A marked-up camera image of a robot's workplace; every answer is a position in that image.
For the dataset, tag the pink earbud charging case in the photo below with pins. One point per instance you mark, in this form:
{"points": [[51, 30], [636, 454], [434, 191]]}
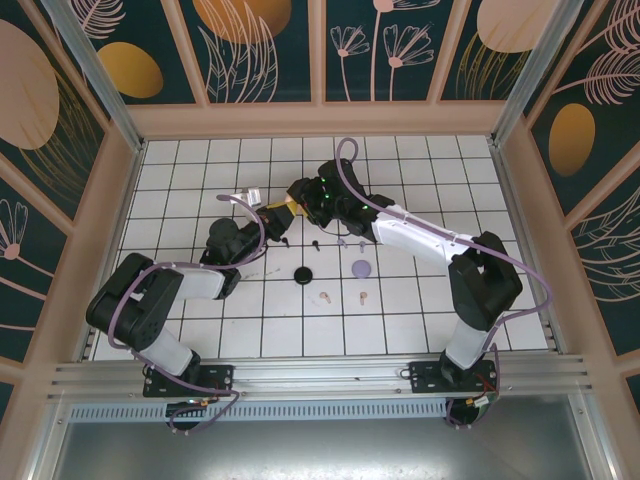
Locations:
{"points": [[290, 200]]}

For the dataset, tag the black earbud charging case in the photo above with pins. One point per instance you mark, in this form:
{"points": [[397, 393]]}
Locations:
{"points": [[303, 275]]}

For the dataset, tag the purple earbud charging case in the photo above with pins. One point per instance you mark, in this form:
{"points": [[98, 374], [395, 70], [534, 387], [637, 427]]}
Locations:
{"points": [[361, 268]]}

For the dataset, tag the pink earbud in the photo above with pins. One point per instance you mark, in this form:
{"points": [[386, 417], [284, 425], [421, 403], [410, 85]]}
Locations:
{"points": [[361, 297], [326, 297]]}

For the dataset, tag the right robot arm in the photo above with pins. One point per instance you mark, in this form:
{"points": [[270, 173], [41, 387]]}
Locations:
{"points": [[480, 285]]}

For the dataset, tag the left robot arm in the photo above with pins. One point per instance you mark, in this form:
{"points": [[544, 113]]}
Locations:
{"points": [[150, 320]]}

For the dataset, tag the yellow power connector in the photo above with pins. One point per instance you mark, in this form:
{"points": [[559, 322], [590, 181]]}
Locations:
{"points": [[475, 401], [204, 403]]}

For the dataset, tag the grey metal bench plate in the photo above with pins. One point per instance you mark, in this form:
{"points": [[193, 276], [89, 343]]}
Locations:
{"points": [[320, 450]]}

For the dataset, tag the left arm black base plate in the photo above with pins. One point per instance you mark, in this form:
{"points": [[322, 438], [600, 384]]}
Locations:
{"points": [[220, 380]]}

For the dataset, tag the aluminium mounting rail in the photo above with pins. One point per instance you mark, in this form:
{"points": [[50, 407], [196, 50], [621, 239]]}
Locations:
{"points": [[320, 375]]}

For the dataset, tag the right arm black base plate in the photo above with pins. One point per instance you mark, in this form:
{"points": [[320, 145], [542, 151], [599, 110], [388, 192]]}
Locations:
{"points": [[425, 380]]}

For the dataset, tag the aluminium frame post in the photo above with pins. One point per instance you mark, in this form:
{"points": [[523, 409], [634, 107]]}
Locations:
{"points": [[100, 85], [530, 80]]}

